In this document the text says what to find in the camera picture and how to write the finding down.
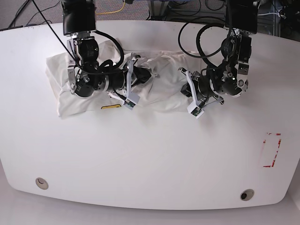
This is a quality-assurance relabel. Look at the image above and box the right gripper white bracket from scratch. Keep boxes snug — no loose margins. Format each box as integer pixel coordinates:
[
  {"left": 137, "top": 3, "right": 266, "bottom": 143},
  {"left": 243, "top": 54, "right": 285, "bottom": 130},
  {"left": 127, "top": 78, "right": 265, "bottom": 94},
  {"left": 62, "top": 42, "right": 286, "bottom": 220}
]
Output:
[{"left": 107, "top": 53, "right": 151, "bottom": 104}]

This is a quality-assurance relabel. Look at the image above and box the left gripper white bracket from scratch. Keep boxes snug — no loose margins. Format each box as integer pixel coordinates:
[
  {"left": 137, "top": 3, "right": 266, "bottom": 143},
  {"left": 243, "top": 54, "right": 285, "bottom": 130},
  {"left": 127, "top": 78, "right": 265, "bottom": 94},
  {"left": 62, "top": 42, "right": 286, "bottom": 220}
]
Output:
[{"left": 179, "top": 67, "right": 224, "bottom": 119}]

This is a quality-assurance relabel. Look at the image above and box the white t-shirt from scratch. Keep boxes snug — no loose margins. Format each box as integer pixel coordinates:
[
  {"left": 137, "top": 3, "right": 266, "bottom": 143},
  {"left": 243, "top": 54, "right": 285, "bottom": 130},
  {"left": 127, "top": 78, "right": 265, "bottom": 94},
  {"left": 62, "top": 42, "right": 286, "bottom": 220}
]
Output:
[{"left": 45, "top": 41, "right": 202, "bottom": 120}]

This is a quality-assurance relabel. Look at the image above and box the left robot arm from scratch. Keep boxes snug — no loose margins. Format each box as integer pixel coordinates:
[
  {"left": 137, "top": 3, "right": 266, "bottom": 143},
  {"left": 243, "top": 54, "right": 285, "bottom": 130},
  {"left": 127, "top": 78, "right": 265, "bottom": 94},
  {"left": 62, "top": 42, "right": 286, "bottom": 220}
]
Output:
[{"left": 179, "top": 0, "right": 260, "bottom": 118}]

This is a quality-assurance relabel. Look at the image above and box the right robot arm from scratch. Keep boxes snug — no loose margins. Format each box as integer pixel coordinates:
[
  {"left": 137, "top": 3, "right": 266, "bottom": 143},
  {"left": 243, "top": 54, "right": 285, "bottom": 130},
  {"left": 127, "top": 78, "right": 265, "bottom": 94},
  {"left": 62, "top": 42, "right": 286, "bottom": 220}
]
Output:
[{"left": 60, "top": 0, "right": 151, "bottom": 110}]

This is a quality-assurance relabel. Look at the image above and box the red tape rectangle marking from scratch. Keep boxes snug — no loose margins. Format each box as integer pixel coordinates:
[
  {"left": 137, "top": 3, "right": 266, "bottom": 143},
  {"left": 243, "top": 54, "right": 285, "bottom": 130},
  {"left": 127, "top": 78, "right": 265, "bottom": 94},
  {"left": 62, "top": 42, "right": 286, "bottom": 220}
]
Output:
[{"left": 260, "top": 133, "right": 282, "bottom": 168}]

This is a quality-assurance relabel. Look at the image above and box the right table grommet hole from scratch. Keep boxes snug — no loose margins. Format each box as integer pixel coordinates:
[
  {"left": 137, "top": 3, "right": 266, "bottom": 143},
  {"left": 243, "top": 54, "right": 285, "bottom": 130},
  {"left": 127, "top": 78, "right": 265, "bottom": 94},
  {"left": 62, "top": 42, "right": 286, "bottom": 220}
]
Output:
[{"left": 240, "top": 189, "right": 255, "bottom": 201}]

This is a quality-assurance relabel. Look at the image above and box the table grommet hole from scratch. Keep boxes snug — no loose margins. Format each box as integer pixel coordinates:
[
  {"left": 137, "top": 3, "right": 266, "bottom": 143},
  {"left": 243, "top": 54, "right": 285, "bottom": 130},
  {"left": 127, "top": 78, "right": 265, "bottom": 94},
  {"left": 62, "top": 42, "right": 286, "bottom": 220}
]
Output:
[
  {"left": 240, "top": 189, "right": 255, "bottom": 201},
  {"left": 35, "top": 178, "right": 49, "bottom": 190}
]

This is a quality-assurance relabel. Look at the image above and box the left table grommet hole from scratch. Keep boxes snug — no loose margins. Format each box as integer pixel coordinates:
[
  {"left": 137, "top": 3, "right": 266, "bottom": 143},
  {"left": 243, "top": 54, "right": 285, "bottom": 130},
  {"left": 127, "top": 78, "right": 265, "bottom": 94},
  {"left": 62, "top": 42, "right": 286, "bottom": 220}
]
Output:
[{"left": 35, "top": 178, "right": 49, "bottom": 190}]

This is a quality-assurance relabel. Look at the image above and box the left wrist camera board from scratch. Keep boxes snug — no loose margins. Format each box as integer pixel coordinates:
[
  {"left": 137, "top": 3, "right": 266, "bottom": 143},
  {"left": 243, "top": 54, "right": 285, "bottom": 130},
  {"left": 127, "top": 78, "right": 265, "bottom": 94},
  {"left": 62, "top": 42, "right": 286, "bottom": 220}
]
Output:
[{"left": 187, "top": 103, "right": 204, "bottom": 119}]

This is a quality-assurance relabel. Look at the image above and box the yellow cable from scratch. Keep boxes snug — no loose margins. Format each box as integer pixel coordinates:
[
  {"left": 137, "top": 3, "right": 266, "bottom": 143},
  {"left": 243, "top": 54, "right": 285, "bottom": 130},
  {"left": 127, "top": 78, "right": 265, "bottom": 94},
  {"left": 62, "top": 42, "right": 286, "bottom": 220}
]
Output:
[{"left": 96, "top": 0, "right": 127, "bottom": 16}]

